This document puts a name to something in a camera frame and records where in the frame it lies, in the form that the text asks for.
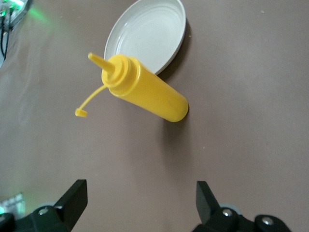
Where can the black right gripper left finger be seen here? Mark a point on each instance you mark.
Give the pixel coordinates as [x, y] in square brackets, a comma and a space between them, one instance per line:
[72, 205]

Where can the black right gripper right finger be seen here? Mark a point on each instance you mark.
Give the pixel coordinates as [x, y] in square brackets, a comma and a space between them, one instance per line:
[207, 205]

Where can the yellow squeeze bottle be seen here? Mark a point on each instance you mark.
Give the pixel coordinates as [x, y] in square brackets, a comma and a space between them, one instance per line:
[154, 96]

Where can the beige plate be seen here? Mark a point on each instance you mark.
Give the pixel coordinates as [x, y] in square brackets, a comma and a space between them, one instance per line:
[147, 31]

